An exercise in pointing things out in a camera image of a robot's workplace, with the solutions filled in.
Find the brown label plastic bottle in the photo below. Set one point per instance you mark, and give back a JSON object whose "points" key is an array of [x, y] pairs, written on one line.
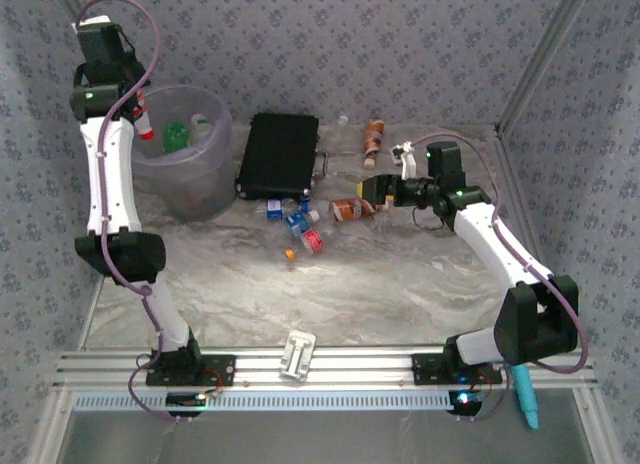
{"points": [[350, 209], [372, 139]]}

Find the white bottle with red cap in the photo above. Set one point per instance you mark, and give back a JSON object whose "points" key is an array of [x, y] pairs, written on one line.
{"points": [[146, 129]]}

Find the green soda bottle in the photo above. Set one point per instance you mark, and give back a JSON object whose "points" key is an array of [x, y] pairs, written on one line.
{"points": [[175, 136]]}

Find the clear bottle with white cap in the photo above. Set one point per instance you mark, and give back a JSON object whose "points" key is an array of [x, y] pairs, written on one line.
{"points": [[343, 119]]}

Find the clear bottle with red label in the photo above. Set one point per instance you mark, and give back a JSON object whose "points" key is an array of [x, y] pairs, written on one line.
{"points": [[312, 240]]}

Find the blue label bottle white cap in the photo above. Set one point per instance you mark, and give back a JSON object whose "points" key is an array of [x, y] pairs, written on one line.
{"points": [[299, 223]]}

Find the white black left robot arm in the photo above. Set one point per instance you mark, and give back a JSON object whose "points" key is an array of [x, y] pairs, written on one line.
{"points": [[110, 174]]}

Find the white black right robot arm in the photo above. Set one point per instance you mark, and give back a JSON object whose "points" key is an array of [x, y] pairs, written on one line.
{"points": [[490, 239]]}

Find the translucent plastic bin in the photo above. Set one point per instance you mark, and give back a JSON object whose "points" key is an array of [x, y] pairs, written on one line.
{"points": [[200, 184]]}

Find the small blue label bottle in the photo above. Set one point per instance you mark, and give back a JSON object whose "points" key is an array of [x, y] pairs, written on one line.
{"points": [[275, 209]]}

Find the black hard case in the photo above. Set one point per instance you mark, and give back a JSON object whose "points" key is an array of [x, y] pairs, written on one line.
{"points": [[277, 156]]}

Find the small lit controller board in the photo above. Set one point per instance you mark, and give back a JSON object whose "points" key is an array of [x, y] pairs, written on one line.
{"points": [[465, 401], [185, 401]]}

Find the teal pen-shaped tool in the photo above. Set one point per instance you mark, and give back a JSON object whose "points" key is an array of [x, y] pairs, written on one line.
{"points": [[525, 394]]}

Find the aluminium mounting rail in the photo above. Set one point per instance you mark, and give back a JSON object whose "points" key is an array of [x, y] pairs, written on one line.
{"points": [[350, 366]]}

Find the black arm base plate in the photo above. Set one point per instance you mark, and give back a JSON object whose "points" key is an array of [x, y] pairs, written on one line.
{"points": [[427, 369], [225, 371]]}

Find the white plastic bracket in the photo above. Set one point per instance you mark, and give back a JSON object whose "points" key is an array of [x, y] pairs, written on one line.
{"points": [[298, 356]]}

